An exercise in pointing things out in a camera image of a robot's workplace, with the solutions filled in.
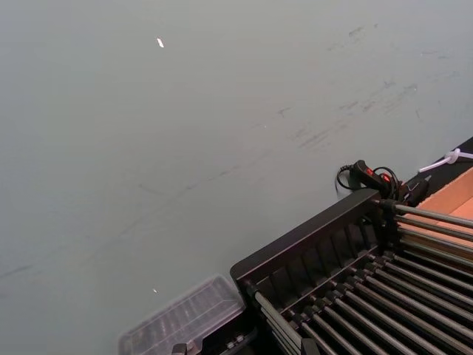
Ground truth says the black rack with steel bars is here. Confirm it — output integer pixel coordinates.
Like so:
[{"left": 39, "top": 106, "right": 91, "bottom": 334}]
[{"left": 229, "top": 187, "right": 473, "bottom": 355}]

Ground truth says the clear plastic case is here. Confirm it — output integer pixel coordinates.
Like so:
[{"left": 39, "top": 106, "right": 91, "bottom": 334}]
[{"left": 118, "top": 274, "right": 260, "bottom": 355}]

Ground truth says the shallow brown cardboard tray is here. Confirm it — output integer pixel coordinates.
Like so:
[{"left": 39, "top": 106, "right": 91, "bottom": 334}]
[{"left": 401, "top": 168, "right": 473, "bottom": 232}]

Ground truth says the pale grey-green wall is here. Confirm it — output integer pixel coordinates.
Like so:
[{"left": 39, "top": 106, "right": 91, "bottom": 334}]
[{"left": 0, "top": 0, "right": 473, "bottom": 355}]

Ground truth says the black corded tool red switch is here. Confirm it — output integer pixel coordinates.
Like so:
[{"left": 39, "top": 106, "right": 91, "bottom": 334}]
[{"left": 335, "top": 159, "right": 434, "bottom": 209}]

